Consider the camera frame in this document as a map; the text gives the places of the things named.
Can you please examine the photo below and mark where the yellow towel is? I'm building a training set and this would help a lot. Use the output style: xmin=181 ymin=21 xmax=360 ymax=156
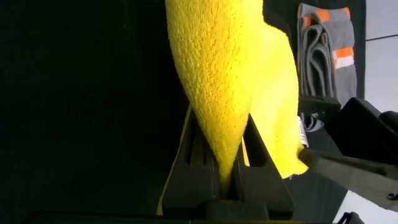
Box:
xmin=156 ymin=0 xmax=310 ymax=216

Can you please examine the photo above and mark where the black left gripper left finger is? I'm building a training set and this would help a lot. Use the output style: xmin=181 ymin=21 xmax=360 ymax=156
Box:
xmin=161 ymin=107 xmax=220 ymax=215

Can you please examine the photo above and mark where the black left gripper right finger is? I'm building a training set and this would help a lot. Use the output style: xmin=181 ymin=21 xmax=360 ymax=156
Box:
xmin=231 ymin=113 xmax=295 ymax=220

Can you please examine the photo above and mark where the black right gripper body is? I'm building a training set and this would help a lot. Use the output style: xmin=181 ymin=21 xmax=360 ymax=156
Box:
xmin=297 ymin=94 xmax=398 ymax=166

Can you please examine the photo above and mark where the grey towel with orange marks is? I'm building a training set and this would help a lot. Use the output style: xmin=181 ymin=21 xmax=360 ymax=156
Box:
xmin=296 ymin=2 xmax=358 ymax=133

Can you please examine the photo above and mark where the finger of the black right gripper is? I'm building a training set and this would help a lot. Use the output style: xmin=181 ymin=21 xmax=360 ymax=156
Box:
xmin=298 ymin=154 xmax=398 ymax=213
xmin=298 ymin=147 xmax=398 ymax=191

